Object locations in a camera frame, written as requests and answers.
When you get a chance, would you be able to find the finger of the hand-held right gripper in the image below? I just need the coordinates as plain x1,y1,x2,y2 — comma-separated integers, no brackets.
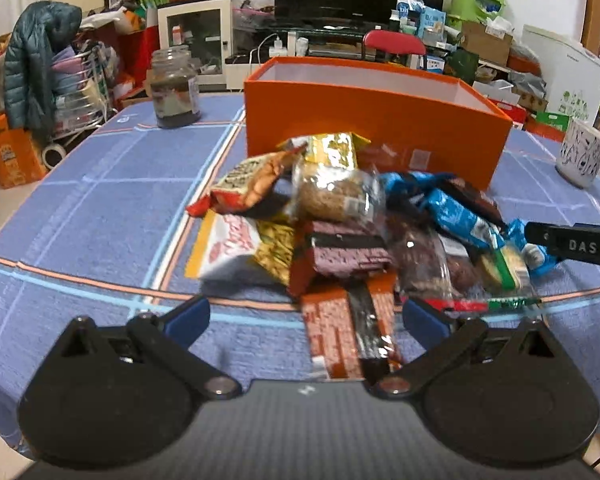
524,221,600,267

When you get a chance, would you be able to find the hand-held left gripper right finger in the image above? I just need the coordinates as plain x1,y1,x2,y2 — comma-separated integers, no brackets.
367,298,571,402

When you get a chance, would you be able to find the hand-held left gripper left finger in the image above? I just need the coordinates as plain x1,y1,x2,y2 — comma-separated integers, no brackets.
50,294,243,402

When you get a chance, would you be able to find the small blue snack packet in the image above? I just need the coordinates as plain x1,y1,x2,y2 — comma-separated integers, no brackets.
505,220,561,276

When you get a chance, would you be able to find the red and green snack stick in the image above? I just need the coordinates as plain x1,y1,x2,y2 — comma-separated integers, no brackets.
425,296,543,313

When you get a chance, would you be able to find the white and red snack packet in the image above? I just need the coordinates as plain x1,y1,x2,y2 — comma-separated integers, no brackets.
185,210,261,281

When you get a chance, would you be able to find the orange brown chocolate bar packet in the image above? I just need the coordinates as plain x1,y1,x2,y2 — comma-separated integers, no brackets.
300,280,406,381

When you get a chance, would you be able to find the maroon wafer packet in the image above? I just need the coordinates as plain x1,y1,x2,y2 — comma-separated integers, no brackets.
287,220,396,301

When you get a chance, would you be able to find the orange peanut snack packet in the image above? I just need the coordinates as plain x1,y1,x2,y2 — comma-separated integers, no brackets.
187,152,306,217

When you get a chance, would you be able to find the clear packet of round cracker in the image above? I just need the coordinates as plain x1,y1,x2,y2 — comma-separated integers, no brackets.
290,165,386,223

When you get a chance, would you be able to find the orange cardboard box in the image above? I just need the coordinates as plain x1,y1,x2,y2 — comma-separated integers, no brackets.
243,56,515,192

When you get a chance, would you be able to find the white mug with black drawing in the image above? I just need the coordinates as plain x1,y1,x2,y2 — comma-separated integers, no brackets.
555,120,600,189

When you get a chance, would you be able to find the blue plaid tablecloth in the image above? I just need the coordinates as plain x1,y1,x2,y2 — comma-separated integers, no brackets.
0,92,600,461

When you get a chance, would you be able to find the white appliance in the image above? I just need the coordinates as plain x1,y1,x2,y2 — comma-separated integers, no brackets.
522,24,600,126

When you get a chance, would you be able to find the roll of tape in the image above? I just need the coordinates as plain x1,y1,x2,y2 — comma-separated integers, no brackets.
41,142,68,168

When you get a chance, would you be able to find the dark green bag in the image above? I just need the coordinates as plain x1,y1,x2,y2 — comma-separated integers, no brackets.
445,47,481,86

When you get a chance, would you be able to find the brown cardboard box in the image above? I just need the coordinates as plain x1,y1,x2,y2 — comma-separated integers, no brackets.
460,20,513,67

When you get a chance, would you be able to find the glass jar with dark contents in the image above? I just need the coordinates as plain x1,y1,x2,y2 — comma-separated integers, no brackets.
150,45,202,130

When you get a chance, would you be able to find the orange paper bag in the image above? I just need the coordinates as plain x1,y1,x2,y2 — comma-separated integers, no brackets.
0,115,48,191

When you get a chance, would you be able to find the red chair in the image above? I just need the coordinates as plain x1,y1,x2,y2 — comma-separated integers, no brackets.
361,30,427,68

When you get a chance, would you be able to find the white cabinet with glass door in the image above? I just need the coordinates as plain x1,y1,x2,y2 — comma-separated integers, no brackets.
157,0,236,86

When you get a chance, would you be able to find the dark green puffer jacket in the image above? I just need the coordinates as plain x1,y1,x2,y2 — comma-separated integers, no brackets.
4,1,83,133

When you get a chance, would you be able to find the glass television stand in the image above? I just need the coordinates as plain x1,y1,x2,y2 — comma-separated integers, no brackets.
232,22,431,68

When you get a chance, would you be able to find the metal wire cart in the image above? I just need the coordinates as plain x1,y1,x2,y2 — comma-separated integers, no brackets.
50,45,118,156

